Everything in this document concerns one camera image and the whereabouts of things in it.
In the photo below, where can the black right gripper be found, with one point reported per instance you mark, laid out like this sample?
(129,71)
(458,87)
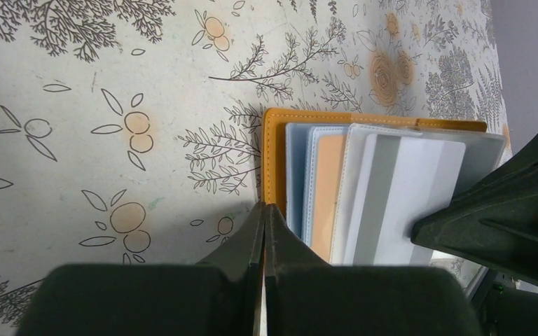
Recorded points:
(495,224)

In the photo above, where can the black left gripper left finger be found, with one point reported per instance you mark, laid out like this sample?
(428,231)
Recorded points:
(219,295)

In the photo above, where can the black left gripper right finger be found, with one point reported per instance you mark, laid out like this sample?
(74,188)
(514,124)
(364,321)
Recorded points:
(307,296)

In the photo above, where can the yellow leather card holder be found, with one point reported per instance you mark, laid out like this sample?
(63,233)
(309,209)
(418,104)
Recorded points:
(289,160)

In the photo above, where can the grey card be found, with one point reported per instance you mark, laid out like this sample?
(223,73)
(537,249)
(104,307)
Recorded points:
(401,179)

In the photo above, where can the orange card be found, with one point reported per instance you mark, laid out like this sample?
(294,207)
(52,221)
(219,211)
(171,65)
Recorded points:
(328,174)

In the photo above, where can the floral patterned table mat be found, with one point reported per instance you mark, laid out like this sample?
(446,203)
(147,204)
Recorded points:
(130,131)

